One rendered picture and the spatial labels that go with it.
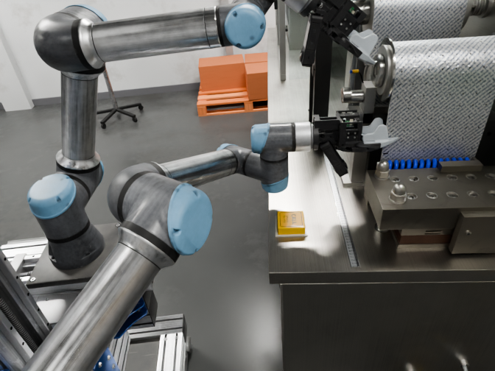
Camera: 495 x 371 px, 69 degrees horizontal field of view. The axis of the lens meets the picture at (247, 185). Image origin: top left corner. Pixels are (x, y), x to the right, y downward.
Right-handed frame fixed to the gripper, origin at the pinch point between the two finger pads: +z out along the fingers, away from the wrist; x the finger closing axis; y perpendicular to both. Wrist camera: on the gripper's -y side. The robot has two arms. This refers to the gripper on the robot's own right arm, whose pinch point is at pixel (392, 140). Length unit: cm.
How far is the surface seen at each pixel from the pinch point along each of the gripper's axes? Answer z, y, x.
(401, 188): -2.3, -2.4, -17.5
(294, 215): -25.0, -16.7, -8.5
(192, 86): -127, -105, 344
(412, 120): 4.1, 5.3, -0.2
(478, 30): 30.1, 17.3, 31.1
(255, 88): -46, -85, 269
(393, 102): -1.2, 10.1, -0.2
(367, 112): -4.9, 4.7, 7.1
